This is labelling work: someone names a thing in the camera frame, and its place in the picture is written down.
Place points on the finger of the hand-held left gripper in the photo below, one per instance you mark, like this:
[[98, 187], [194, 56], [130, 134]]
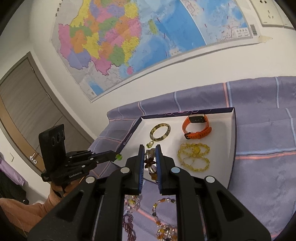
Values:
[[92, 155], [92, 164]]

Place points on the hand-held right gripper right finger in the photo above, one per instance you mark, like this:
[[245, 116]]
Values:
[[158, 171]]

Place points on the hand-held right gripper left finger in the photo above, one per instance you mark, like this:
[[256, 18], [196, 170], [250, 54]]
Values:
[[141, 171]]

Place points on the green glass bead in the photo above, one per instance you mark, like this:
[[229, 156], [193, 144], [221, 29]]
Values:
[[119, 157]]

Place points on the tortoiseshell bangle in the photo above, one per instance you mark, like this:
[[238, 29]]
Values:
[[151, 132]]

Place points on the dark blue cardboard box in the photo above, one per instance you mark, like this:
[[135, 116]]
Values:
[[208, 143]]

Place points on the orange smartwatch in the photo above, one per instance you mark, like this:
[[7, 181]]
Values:
[[195, 119]]

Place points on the person's left forearm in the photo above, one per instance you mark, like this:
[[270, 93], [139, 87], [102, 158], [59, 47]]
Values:
[[27, 210]]

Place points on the person's left hand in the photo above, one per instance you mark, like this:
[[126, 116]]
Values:
[[72, 184]]

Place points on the purple cloth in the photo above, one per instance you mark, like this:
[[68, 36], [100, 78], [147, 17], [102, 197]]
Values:
[[11, 170]]

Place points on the grey brown door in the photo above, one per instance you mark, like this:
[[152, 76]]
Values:
[[27, 111]]

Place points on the dark cloth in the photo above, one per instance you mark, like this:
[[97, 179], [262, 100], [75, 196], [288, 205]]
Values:
[[11, 191]]

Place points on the colourful wall map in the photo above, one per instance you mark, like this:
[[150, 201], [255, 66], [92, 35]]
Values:
[[138, 46]]

